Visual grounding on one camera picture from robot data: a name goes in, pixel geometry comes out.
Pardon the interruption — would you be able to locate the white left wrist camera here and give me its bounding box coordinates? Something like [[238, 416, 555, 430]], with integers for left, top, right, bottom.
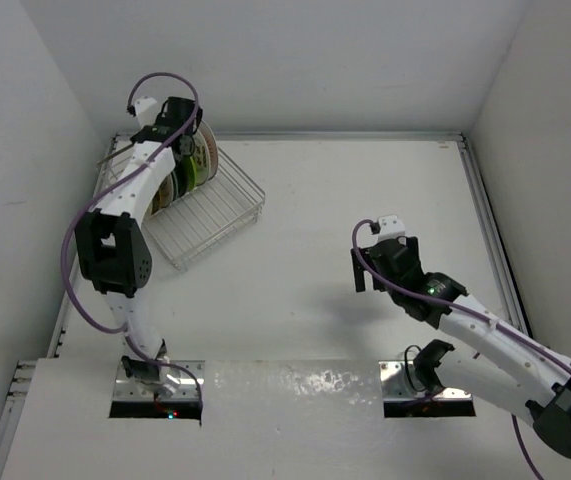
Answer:
[[133, 96, 160, 129]]

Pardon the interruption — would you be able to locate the black plate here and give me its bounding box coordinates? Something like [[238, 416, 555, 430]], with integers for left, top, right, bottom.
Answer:
[[171, 162, 189, 201]]

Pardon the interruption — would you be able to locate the metal base plate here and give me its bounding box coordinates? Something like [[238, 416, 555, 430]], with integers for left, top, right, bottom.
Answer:
[[112, 365, 204, 402], [379, 359, 473, 402]]

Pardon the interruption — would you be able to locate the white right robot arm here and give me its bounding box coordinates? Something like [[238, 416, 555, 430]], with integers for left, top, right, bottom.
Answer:
[[351, 237, 571, 459]]

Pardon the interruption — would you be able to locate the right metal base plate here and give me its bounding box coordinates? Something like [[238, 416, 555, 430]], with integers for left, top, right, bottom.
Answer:
[[379, 359, 473, 402]]

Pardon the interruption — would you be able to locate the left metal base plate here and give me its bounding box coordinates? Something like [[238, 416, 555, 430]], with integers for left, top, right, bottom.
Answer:
[[112, 365, 204, 402]]

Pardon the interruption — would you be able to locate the white plate orange sunburst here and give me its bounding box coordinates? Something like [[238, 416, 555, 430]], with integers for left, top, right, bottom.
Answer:
[[195, 121, 219, 183]]

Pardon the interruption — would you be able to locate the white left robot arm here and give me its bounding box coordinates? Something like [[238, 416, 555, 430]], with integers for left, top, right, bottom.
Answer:
[[75, 97, 217, 400]]

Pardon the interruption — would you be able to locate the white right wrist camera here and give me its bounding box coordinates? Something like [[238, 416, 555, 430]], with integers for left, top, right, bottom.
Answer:
[[370, 215, 406, 239]]

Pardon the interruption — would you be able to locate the wire dish rack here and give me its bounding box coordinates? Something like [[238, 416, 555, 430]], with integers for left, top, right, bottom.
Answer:
[[97, 142, 266, 272]]

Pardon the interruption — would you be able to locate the lime green plate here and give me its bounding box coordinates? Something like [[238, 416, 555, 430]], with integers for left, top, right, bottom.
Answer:
[[181, 155, 197, 193]]

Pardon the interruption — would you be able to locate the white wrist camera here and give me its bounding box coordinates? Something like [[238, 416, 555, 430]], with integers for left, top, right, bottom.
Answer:
[[370, 215, 406, 239], [133, 96, 160, 129]]

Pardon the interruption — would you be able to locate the cream plate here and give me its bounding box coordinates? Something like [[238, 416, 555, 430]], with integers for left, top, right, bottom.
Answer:
[[148, 175, 174, 216]]

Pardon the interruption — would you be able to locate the white front cover panel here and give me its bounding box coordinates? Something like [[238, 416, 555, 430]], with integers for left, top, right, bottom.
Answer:
[[0, 357, 571, 480]]

